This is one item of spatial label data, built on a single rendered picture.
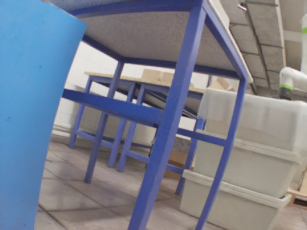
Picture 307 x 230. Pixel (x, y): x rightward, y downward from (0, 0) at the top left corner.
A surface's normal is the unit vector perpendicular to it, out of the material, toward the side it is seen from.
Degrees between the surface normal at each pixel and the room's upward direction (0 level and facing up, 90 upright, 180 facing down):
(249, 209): 96
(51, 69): 90
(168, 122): 90
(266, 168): 96
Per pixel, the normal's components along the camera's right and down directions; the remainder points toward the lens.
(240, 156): -0.67, -0.12
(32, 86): 0.80, 0.21
